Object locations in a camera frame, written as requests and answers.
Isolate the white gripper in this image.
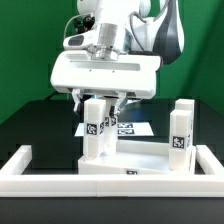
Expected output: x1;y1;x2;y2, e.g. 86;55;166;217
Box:
50;52;161;117

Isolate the white desk top tray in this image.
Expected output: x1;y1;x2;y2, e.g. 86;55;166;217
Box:
78;140;196;175

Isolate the white U-shaped frame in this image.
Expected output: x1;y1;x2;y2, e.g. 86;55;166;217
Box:
0;145;224;197

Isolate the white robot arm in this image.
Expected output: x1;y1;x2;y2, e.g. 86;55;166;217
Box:
51;0;184;116

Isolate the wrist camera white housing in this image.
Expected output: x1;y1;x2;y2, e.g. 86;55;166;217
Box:
63;32;96;50

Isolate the marker tag sheet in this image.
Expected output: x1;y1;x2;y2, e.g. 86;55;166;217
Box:
74;121;155;137

